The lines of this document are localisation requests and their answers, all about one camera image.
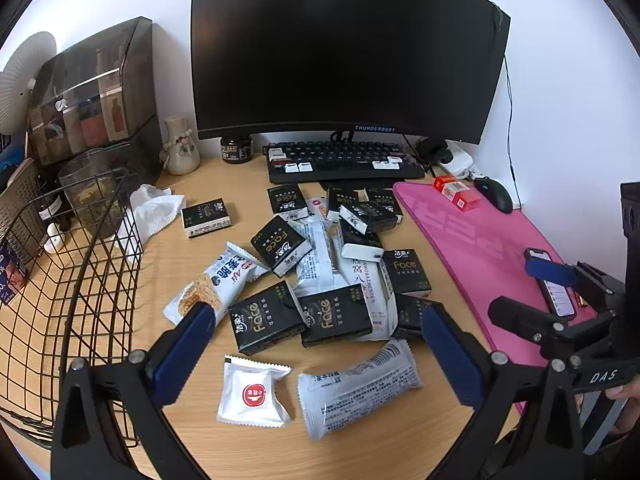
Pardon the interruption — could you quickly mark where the white snack packet black text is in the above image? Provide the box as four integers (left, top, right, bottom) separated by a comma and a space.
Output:
292, 215, 341, 306

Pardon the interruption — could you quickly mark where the black computer mouse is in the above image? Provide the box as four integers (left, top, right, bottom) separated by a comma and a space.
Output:
473, 176, 515, 214

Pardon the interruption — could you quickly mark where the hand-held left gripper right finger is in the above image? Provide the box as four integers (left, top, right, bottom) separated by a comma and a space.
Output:
421, 304, 587, 480

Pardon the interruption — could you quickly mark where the small dark bottle white label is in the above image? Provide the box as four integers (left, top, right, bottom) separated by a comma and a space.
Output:
37, 195, 66, 221

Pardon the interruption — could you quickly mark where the small dark jar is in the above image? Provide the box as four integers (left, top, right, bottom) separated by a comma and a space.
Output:
220, 136, 254, 165

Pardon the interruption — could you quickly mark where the small white packet red logo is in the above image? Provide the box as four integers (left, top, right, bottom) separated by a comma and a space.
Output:
216, 355, 292, 428
306, 196, 331, 221

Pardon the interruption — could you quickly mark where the blue print snack packet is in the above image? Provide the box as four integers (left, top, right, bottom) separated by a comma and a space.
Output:
163, 241, 270, 327

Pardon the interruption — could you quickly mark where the blue metal tin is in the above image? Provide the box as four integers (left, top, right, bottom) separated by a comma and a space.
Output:
0, 240, 28, 306

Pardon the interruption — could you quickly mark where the pink mouse mat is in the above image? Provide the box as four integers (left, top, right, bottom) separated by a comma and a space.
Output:
392, 180, 601, 416

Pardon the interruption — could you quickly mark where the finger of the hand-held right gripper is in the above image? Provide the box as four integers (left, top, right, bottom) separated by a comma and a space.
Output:
524, 259, 613, 297
487, 296, 618, 361

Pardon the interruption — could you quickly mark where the clear glass cup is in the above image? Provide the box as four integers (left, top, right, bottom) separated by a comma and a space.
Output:
58, 147, 133, 241

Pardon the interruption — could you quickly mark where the black mechanical keyboard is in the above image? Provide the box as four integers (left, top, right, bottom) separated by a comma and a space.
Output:
262, 141, 426, 184

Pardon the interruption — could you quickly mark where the white power strip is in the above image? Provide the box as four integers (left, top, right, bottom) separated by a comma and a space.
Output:
434, 141, 476, 181

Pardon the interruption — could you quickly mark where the long white snack packet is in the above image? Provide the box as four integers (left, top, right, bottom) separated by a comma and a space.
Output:
332, 220, 398, 343

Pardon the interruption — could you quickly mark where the black flat pad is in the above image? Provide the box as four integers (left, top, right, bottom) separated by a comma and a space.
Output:
319, 178, 406, 193

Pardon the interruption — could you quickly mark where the pile of black tissue packets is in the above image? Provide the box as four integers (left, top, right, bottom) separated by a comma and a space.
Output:
181, 183, 443, 356

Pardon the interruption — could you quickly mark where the white snack packet with barcode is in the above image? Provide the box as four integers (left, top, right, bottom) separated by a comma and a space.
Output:
297, 338, 426, 442

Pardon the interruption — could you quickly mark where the smoky acrylic storage cabinet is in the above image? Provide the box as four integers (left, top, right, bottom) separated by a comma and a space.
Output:
26, 16, 163, 181

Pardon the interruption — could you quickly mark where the black smartphone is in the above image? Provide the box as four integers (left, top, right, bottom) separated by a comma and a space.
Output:
524, 247, 578, 318

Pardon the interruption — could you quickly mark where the white round fan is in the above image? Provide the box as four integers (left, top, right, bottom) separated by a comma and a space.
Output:
0, 31, 57, 133

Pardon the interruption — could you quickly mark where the crumpled white tissue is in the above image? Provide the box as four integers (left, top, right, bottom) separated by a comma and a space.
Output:
116, 184, 187, 261

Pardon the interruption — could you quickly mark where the person's right hand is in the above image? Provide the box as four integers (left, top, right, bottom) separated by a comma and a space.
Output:
605, 379, 640, 402

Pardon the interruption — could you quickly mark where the blue cardboard box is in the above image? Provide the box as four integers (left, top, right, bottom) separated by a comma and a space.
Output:
0, 135, 26, 186

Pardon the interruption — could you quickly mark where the brown slatted basket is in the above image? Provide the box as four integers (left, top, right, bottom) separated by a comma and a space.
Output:
0, 157, 51, 266

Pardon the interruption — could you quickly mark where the black curved monitor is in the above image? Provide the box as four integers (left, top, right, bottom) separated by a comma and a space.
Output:
192, 0, 512, 146

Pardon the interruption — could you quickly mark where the cream ceramic vase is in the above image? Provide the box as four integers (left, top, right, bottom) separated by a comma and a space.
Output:
161, 115, 201, 176

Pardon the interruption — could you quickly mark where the wooden desktop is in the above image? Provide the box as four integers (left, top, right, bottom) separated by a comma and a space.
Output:
0, 152, 531, 480

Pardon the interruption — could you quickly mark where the black wire basket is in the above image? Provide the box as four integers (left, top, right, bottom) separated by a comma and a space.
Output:
0, 167, 146, 448

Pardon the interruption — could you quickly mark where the black power adapter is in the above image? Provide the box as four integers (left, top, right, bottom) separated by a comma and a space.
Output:
417, 137, 448, 163

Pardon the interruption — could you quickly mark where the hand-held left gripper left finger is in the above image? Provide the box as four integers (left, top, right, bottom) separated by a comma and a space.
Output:
50, 302, 217, 480

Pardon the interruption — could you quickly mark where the orange and white box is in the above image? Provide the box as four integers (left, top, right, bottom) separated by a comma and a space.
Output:
442, 182, 482, 210

